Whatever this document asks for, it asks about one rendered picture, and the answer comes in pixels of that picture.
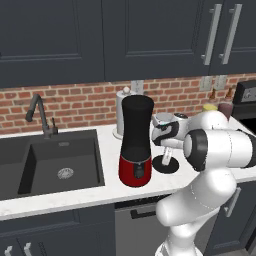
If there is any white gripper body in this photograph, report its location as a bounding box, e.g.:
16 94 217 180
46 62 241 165
161 146 174 167

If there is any black round blender lid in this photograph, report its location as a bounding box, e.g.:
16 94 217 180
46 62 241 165
152 154 181 175

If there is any black and red blender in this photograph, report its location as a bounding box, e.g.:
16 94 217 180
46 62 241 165
118 94 155 188

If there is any white paper towel roll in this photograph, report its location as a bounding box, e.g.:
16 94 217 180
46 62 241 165
112 86 138 140

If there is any yellow squeeze bottle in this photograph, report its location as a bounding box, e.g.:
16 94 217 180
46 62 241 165
201 88 219 114

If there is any dark red squeeze bottle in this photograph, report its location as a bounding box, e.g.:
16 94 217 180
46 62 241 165
217 86 235 122

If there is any grey dishwasher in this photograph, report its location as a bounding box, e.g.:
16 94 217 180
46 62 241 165
114 194 211 256

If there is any dark lower cupboard door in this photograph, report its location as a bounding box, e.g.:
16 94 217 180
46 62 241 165
203 180 256 256

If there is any dark cupboard door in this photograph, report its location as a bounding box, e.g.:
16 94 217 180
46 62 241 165
101 0 226 83
0 0 106 90
208 0 256 76
203 180 256 256

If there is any dark grey sink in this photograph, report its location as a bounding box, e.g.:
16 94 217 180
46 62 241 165
0 129 106 202

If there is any dark upper cupboard door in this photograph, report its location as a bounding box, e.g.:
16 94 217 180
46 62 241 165
0 0 106 90
208 0 256 76
101 0 226 83

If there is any dark lower cupboard run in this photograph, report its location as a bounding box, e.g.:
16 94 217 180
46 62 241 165
0 203 117 256

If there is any dark grey tap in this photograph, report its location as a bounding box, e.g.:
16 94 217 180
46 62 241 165
25 93 60 140

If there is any black dishwasher handle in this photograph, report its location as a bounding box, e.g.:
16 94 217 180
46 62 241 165
130 203 158 220

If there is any grey wall socket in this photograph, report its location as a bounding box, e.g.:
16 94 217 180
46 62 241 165
214 74 229 91
130 79 145 96
199 75 214 92

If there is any grey lower cupboard handle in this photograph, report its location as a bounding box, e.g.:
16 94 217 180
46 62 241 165
223 186 242 219

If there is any grey cupboard door handle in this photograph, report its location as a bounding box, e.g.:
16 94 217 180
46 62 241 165
218 3 243 66
200 3 223 66

